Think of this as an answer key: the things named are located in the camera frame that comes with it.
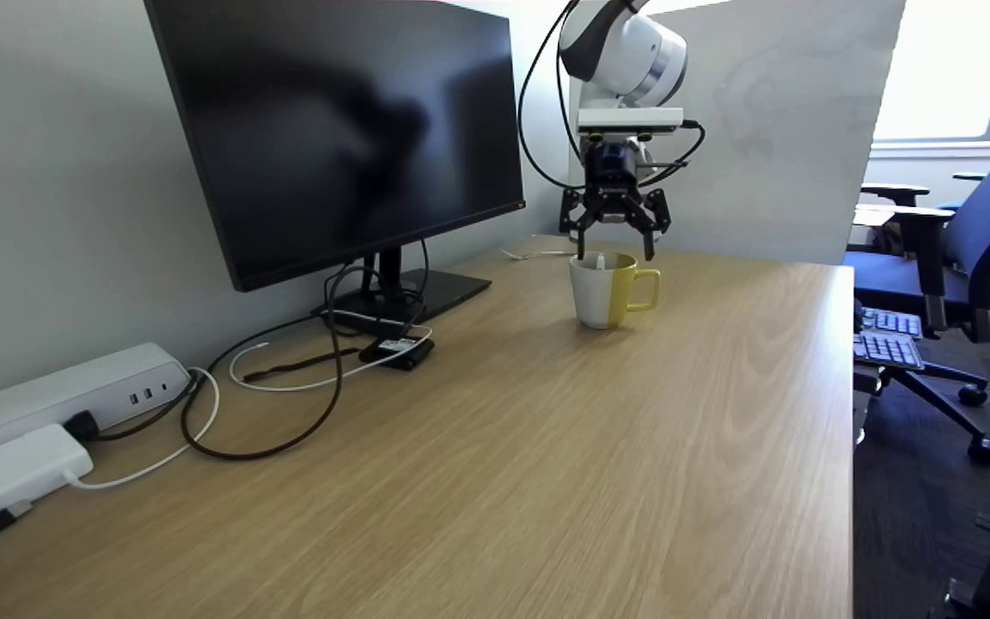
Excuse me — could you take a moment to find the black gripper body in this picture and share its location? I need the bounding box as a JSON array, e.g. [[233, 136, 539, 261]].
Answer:
[[583, 136, 652, 225]]

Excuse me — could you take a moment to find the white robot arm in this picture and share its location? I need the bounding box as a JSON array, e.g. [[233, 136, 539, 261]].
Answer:
[[556, 0, 687, 253]]

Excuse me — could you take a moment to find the white and yellow mug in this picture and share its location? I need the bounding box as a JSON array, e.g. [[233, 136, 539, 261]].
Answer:
[[571, 252, 663, 331]]

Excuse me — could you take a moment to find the white partition panel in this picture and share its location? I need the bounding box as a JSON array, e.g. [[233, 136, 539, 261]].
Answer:
[[649, 0, 906, 261]]

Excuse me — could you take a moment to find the black monitor stand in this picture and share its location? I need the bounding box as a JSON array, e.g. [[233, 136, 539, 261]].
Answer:
[[324, 246, 487, 326]]

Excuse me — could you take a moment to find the small black adapter dongle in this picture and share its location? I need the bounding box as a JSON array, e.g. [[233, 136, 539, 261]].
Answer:
[[360, 337, 433, 371]]

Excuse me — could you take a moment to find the black computer monitor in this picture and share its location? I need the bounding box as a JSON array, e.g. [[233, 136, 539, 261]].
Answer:
[[144, 0, 523, 291]]

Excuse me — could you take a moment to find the blue office chair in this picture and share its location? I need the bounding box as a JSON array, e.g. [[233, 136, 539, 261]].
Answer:
[[844, 172, 990, 467]]

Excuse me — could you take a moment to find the white power strip box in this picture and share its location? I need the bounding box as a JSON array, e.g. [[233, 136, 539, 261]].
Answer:
[[0, 345, 187, 442]]

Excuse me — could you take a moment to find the white power adapter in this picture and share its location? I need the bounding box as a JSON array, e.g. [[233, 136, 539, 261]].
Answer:
[[0, 425, 92, 514]]

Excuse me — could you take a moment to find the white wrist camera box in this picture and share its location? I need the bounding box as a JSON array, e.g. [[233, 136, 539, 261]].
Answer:
[[577, 107, 687, 135]]

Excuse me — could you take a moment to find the black cable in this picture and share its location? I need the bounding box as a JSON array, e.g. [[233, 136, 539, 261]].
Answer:
[[177, 259, 371, 463]]

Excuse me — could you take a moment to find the white cable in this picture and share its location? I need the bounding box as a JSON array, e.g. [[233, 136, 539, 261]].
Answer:
[[64, 326, 437, 495]]

